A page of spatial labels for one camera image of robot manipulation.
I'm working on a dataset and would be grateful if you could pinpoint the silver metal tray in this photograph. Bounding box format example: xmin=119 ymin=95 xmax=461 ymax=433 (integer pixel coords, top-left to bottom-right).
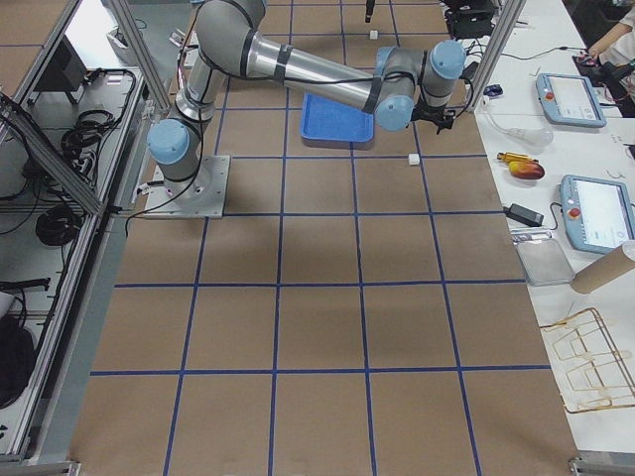
xmin=516 ymin=239 xmax=574 ymax=287

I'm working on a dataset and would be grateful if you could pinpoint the aluminium frame post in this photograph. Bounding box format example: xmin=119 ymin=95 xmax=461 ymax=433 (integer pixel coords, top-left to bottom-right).
xmin=467 ymin=0 xmax=526 ymax=112

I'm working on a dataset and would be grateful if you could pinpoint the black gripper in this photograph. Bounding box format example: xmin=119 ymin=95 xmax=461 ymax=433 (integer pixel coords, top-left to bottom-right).
xmin=364 ymin=0 xmax=455 ymax=135

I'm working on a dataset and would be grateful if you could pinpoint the cardboard tube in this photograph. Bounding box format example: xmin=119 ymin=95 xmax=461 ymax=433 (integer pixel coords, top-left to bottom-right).
xmin=571 ymin=240 xmax=634 ymax=295

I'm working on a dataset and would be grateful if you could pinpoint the black power adapter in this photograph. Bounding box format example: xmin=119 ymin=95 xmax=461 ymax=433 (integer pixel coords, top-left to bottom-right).
xmin=503 ymin=203 xmax=544 ymax=227

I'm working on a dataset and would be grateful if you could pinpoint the gold wire rack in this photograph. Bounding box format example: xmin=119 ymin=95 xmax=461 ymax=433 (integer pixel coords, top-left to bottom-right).
xmin=540 ymin=307 xmax=634 ymax=415

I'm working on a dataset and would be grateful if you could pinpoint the blue plastic tray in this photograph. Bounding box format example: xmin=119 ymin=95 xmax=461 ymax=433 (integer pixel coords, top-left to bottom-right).
xmin=299 ymin=93 xmax=375 ymax=149

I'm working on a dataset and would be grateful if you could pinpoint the teach pendant far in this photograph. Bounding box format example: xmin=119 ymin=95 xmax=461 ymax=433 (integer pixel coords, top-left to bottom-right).
xmin=536 ymin=73 xmax=606 ymax=129

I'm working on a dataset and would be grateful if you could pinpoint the red yellow mango toy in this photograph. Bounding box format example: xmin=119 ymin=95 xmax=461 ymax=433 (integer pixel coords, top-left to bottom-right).
xmin=508 ymin=161 xmax=545 ymax=180

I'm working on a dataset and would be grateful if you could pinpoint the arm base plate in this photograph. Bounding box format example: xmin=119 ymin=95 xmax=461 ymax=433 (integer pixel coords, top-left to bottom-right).
xmin=143 ymin=155 xmax=231 ymax=219

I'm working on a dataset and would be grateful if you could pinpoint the teach pendant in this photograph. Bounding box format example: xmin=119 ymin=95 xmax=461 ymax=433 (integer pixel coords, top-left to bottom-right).
xmin=559 ymin=175 xmax=634 ymax=254
xmin=536 ymin=73 xmax=606 ymax=129

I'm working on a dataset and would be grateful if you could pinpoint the teach pendant near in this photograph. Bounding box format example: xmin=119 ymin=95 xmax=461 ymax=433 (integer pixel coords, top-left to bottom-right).
xmin=559 ymin=175 xmax=634 ymax=254

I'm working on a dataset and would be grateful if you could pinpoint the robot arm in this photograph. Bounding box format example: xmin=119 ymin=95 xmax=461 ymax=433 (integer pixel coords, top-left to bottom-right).
xmin=147 ymin=1 xmax=466 ymax=202

